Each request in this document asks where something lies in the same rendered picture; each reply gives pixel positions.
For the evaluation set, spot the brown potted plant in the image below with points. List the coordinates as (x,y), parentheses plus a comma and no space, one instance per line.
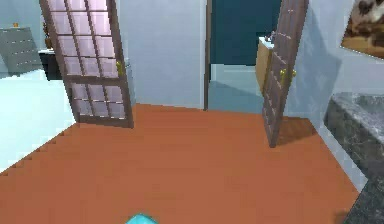
(47,36)

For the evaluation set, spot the brown glass pane door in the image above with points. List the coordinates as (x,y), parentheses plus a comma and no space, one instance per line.
(87,63)

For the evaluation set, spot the grey marble counter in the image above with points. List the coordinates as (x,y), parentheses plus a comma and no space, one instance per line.
(361,133)

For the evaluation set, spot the black side table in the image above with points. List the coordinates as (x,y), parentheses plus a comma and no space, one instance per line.
(50,65)

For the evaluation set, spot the brown panelled wooden door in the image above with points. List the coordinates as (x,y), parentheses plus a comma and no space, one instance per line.
(281,66)

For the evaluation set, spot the grey chest of drawers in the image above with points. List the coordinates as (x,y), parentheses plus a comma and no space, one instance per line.
(18,50)

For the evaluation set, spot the framed brown white picture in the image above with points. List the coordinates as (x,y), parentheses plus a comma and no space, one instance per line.
(366,26)

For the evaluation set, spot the tan white top cabinet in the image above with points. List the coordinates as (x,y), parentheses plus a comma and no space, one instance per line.
(264,61)

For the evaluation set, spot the turquoise cloth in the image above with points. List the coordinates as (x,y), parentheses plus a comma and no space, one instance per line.
(141,219)

